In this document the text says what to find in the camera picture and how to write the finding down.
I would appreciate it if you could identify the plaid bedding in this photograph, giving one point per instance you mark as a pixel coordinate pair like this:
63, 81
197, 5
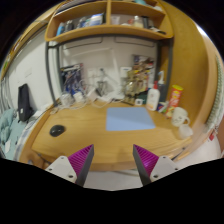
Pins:
8, 133

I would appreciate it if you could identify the white lotion pump bottle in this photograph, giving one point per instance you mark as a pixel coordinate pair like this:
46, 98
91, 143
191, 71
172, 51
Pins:
153, 96

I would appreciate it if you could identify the wooden shelf unit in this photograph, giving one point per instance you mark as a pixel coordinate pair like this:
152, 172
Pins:
110, 30

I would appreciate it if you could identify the white wall-mounted box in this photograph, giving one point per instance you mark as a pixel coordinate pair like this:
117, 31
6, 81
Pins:
125, 71

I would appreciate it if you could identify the robot model kit box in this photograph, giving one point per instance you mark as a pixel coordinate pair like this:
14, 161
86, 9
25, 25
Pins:
71, 80

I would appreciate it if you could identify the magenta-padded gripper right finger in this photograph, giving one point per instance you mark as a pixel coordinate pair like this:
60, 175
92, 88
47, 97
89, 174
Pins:
163, 165

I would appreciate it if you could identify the red yellow chips can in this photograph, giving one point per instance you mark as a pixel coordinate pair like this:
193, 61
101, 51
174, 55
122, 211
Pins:
175, 96

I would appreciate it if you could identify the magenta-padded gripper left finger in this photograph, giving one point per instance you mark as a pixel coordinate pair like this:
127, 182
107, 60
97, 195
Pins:
61, 165

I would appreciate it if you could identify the translucent plastic cup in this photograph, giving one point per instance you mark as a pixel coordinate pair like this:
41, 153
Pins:
185, 131

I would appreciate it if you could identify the clear dome container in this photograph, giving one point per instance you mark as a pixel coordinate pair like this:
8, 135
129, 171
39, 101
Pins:
66, 99

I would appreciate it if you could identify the black computer mouse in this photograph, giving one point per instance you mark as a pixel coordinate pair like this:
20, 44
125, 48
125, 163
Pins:
57, 130

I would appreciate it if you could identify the grey metal shelf frame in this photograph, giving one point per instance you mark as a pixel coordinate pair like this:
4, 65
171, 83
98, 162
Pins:
50, 73

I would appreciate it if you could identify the brick-built tree figure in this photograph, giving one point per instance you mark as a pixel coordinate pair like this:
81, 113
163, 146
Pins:
133, 85

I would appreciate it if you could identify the clear glass jar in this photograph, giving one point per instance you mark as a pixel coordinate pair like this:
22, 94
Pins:
101, 87

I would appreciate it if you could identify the white blue spray bottle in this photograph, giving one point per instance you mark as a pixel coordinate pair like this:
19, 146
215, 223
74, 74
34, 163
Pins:
161, 83

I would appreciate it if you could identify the white charger block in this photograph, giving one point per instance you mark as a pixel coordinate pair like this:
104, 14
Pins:
79, 96

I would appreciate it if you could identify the light blue mouse pad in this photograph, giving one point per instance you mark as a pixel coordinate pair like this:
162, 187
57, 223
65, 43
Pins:
130, 118

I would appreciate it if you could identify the colourful figure box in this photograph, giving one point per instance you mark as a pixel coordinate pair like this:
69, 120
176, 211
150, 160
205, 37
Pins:
146, 65

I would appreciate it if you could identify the black hanging bag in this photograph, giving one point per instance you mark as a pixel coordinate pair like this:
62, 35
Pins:
24, 101

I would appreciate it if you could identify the small white desk thermometer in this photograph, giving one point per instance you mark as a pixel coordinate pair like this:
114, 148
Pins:
139, 101

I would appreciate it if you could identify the white mug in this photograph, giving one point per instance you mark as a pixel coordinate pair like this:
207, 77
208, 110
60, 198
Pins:
180, 116

